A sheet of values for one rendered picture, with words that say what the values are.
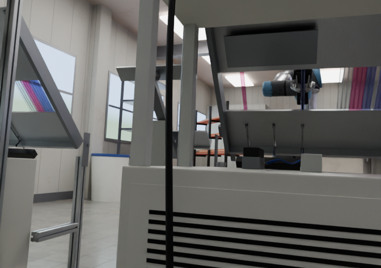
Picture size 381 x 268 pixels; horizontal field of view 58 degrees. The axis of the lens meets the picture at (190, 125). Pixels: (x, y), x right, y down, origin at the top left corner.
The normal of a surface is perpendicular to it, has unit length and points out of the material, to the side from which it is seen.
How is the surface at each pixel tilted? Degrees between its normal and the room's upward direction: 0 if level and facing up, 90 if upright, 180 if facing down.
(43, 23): 90
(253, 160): 90
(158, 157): 90
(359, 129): 135
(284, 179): 90
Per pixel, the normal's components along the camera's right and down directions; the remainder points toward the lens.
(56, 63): 0.93, 0.00
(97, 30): -0.37, -0.12
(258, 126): -0.24, 0.62
